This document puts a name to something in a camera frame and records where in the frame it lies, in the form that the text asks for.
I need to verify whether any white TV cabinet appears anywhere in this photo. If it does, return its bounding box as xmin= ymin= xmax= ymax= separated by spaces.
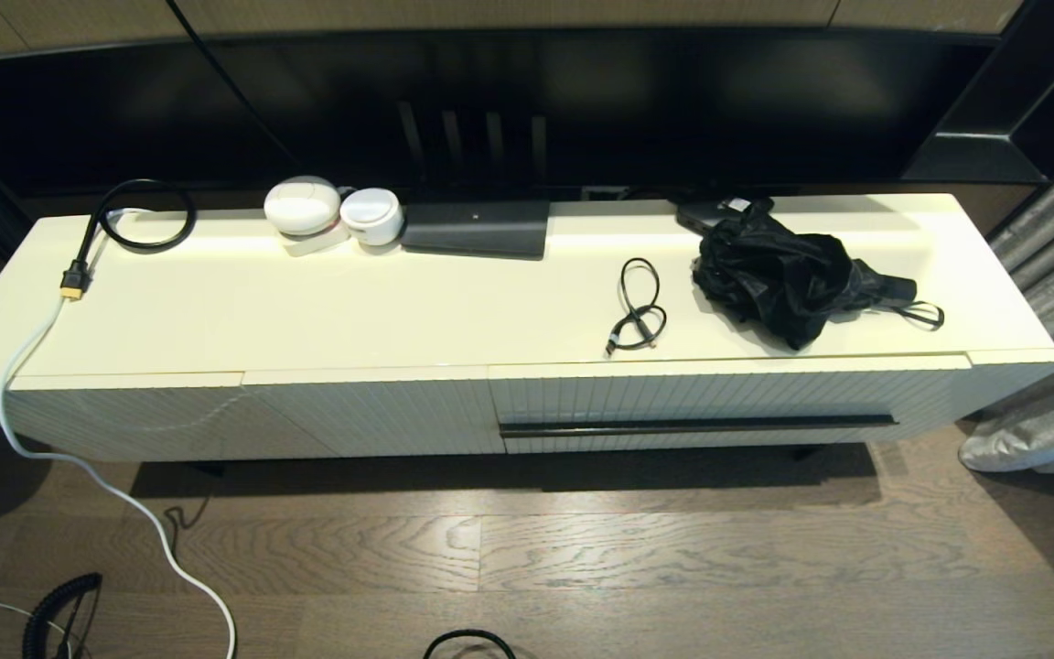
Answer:
xmin=0 ymin=192 xmax=1054 ymax=463

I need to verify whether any black HDMI cable yellow plug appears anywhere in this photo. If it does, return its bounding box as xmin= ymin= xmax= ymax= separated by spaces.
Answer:
xmin=59 ymin=178 xmax=197 ymax=301

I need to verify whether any black umbrella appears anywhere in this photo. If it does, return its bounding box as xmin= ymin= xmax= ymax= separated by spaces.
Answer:
xmin=692 ymin=197 xmax=946 ymax=351

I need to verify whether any small white round device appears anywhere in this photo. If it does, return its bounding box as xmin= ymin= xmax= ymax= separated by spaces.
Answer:
xmin=339 ymin=188 xmax=404 ymax=246

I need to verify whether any white fluted drawer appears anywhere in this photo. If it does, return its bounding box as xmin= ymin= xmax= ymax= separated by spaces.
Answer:
xmin=489 ymin=355 xmax=972 ymax=456

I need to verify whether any black coiled cable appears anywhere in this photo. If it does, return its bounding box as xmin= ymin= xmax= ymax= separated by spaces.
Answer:
xmin=22 ymin=572 xmax=104 ymax=659

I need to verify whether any small black box white label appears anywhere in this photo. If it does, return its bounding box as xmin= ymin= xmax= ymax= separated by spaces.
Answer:
xmin=676 ymin=195 xmax=752 ymax=232

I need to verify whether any black flat set-top box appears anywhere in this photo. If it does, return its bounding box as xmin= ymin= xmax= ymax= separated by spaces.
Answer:
xmin=401 ymin=200 xmax=551 ymax=262

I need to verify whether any short black USB cable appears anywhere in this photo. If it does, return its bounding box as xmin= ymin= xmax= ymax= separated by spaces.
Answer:
xmin=606 ymin=257 xmax=668 ymax=357

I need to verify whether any black television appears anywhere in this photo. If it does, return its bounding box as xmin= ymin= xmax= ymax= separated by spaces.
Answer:
xmin=0 ymin=26 xmax=1013 ymax=198

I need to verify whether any grey curtain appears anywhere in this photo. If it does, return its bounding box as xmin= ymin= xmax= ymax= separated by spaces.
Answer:
xmin=959 ymin=133 xmax=1054 ymax=568

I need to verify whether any large white round device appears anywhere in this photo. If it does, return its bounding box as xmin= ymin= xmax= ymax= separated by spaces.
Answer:
xmin=263 ymin=176 xmax=342 ymax=241

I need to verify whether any black wall shelf unit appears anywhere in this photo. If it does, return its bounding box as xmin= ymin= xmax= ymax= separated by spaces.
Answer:
xmin=902 ymin=0 xmax=1054 ymax=184

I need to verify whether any black cable loop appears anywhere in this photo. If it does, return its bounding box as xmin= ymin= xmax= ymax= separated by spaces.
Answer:
xmin=423 ymin=628 xmax=517 ymax=659

